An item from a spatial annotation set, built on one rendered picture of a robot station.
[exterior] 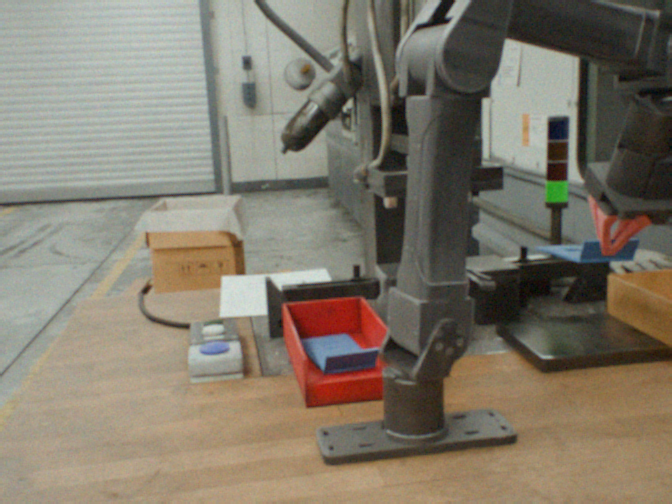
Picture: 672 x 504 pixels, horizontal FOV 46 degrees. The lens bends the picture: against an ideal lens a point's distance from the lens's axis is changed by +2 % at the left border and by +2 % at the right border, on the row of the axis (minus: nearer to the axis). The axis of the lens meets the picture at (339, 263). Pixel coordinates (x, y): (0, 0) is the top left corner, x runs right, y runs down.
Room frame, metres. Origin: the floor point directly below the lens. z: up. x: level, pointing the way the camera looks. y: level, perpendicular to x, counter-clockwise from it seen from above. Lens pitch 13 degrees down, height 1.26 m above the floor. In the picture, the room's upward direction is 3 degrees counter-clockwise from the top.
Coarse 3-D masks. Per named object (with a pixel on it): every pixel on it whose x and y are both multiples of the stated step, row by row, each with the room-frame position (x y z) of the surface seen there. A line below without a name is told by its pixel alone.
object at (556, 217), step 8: (552, 208) 1.34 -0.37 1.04; (560, 208) 1.34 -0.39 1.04; (552, 216) 1.35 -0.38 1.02; (560, 216) 1.35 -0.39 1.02; (552, 224) 1.35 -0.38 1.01; (560, 224) 1.35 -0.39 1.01; (552, 232) 1.35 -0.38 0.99; (560, 232) 1.35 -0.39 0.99; (552, 240) 1.35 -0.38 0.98; (560, 240) 1.35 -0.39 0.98; (552, 256) 1.35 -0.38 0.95; (552, 280) 1.34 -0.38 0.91; (560, 280) 1.34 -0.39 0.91; (568, 280) 1.35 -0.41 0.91
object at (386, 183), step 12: (396, 144) 1.29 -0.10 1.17; (408, 144) 1.21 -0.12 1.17; (480, 144) 1.11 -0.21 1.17; (408, 156) 1.18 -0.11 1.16; (480, 156) 1.11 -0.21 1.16; (372, 168) 1.18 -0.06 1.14; (384, 168) 1.17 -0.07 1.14; (396, 168) 1.16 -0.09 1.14; (480, 168) 1.12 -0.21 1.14; (492, 168) 1.13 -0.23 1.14; (372, 180) 1.17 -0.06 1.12; (384, 180) 1.10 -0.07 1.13; (396, 180) 1.10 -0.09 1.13; (480, 180) 1.12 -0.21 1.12; (492, 180) 1.13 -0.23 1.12; (384, 192) 1.10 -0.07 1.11; (396, 192) 1.10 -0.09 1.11; (396, 204) 1.19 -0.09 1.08
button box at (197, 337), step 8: (144, 312) 1.26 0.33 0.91; (160, 320) 1.21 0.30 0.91; (168, 320) 1.20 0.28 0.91; (224, 320) 1.11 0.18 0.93; (232, 320) 1.11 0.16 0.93; (184, 328) 1.18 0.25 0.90; (192, 328) 1.08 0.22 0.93; (200, 328) 1.08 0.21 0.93; (224, 328) 1.07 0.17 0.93; (232, 328) 1.07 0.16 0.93; (192, 336) 1.04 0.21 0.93; (200, 336) 1.04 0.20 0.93; (208, 336) 1.04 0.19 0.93; (216, 336) 1.04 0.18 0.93; (224, 336) 1.04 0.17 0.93; (232, 336) 1.03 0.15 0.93; (192, 344) 1.01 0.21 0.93; (200, 344) 1.02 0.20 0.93
